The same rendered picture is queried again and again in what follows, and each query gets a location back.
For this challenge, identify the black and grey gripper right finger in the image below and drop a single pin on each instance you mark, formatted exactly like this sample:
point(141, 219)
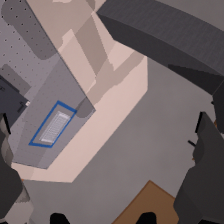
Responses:
point(200, 199)

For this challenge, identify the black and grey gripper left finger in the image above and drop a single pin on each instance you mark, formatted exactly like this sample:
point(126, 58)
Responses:
point(16, 205)

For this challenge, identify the blue tape outline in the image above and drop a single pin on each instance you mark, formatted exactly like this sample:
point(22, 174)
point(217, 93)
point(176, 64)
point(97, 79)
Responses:
point(57, 103)

